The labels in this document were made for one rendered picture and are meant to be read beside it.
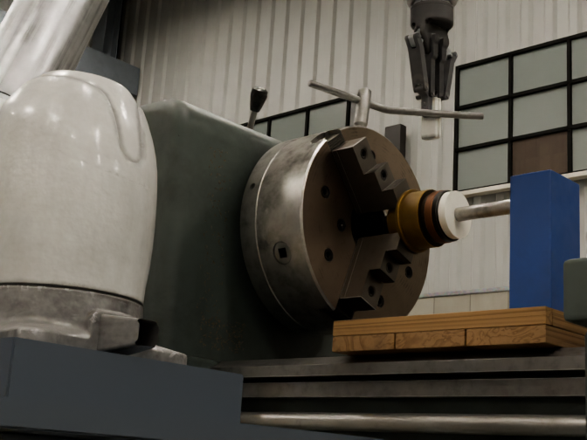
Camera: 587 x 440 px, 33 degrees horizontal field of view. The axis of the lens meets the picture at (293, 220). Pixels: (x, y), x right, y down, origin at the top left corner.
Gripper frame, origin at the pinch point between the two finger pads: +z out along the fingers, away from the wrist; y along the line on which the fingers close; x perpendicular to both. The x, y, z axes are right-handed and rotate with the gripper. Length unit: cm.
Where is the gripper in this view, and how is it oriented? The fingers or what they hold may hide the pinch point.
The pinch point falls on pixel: (431, 119)
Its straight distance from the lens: 169.2
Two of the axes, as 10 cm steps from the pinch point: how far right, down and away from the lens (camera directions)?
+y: 6.7, 1.6, 7.3
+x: -7.4, 1.0, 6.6
